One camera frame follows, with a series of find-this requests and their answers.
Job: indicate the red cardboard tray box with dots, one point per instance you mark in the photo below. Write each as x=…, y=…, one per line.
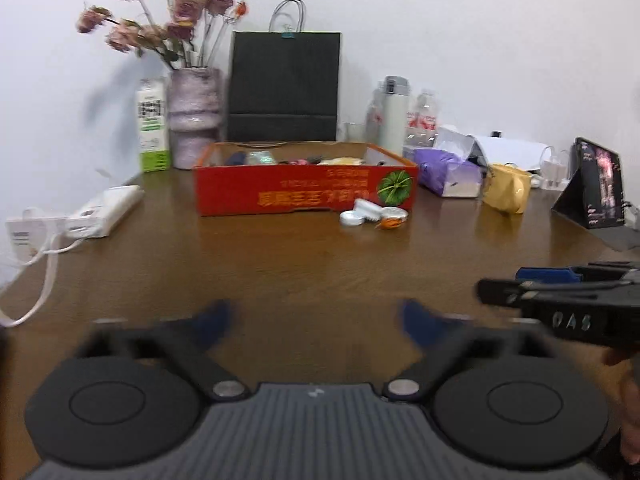
x=385, y=179

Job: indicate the white power strip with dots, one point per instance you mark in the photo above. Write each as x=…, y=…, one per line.
x=98, y=217

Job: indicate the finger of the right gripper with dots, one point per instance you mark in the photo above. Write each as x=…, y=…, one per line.
x=513, y=293
x=599, y=271

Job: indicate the yellow fluffy sponge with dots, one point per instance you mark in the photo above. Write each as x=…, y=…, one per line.
x=342, y=161

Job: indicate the black photo frame stand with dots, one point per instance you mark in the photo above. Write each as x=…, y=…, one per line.
x=594, y=197

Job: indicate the white round lid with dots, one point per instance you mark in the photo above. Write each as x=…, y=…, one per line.
x=351, y=218

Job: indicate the clear glass cup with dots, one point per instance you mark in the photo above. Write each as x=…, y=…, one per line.
x=354, y=132

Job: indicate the dark blue cloth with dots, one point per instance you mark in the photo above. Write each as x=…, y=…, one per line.
x=236, y=159

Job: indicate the purple ceramic vase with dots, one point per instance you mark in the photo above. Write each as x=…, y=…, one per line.
x=194, y=113

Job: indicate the white green milk carton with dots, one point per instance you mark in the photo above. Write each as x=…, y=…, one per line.
x=151, y=126

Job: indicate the white thermos bottle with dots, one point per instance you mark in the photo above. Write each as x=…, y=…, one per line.
x=393, y=104

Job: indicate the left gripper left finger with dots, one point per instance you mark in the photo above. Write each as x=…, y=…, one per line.
x=181, y=343

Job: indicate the orange small object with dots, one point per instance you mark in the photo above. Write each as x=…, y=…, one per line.
x=392, y=218

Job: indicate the black pink hair clips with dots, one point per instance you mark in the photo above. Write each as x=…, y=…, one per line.
x=308, y=161

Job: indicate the plastic water bottle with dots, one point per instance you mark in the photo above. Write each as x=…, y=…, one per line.
x=423, y=120
x=374, y=118

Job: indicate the dried pink flowers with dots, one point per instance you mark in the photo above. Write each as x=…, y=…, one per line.
x=182, y=33

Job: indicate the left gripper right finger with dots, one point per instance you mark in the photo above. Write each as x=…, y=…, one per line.
x=453, y=343

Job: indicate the yellow bear mug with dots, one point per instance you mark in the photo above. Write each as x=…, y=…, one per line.
x=507, y=188

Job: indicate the purple tissue pack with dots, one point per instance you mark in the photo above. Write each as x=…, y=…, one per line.
x=447, y=175

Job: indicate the white charger with cable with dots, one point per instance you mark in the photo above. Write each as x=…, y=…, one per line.
x=37, y=237

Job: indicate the clear plastic wrap ball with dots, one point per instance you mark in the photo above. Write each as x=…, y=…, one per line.
x=260, y=158

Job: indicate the black paper bag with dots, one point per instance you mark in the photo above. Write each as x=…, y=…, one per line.
x=283, y=83

